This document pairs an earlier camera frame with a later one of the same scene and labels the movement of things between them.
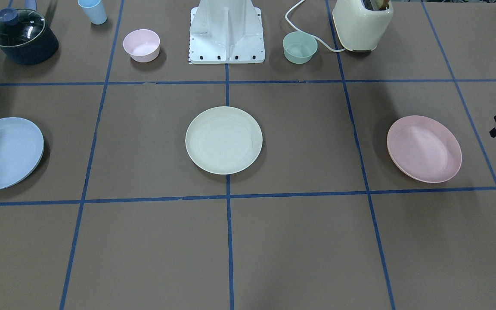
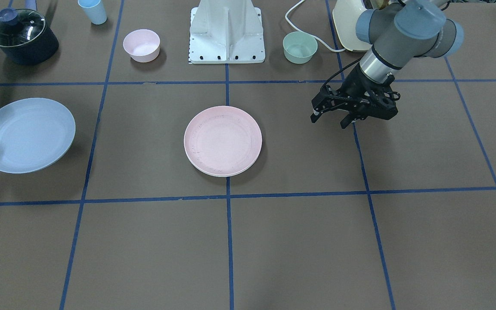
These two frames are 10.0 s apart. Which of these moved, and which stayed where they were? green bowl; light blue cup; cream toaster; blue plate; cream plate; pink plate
Moved: pink plate; blue plate
Stayed: light blue cup; green bowl; cream plate; cream toaster
